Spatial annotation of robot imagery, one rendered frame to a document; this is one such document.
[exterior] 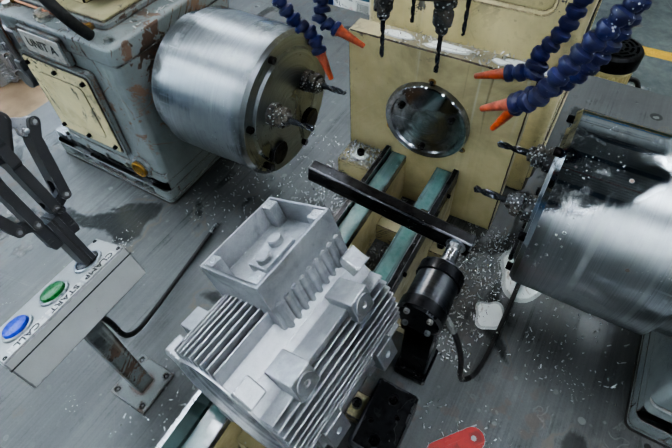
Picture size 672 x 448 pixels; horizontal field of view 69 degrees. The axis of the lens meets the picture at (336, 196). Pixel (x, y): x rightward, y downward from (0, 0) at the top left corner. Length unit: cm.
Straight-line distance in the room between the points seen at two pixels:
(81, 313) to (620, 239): 61
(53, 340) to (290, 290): 28
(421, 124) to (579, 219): 34
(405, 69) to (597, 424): 60
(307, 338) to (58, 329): 28
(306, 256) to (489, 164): 44
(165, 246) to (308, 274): 51
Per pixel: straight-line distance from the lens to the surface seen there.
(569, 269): 63
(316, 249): 53
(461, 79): 78
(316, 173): 71
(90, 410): 89
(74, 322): 65
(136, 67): 88
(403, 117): 85
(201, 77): 79
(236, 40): 79
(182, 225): 102
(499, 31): 86
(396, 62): 81
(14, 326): 66
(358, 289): 53
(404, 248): 78
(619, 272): 63
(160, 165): 99
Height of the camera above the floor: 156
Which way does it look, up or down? 49 degrees down
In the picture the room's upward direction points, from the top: 3 degrees counter-clockwise
